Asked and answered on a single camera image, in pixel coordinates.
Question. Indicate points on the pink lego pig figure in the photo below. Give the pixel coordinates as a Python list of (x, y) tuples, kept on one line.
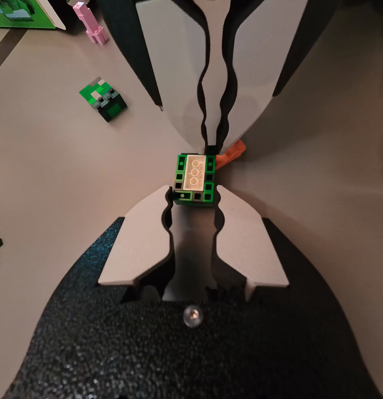
[(91, 25)]

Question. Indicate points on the green cube lego model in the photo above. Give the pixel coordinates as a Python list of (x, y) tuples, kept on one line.
[(107, 106)]

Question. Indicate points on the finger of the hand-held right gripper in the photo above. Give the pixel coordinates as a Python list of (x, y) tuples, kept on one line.
[(172, 62), (266, 56)]

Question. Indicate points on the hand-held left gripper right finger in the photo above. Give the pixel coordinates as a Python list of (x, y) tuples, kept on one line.
[(247, 249)]

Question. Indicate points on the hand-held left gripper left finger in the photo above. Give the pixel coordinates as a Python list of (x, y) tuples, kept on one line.
[(138, 249)]

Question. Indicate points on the green lego box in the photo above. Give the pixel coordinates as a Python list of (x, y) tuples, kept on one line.
[(16, 15)]

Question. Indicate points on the green white lego assembly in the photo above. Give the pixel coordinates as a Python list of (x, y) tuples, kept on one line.
[(194, 174)]

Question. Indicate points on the orange brick separator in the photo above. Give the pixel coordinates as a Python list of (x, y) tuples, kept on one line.
[(232, 154)]

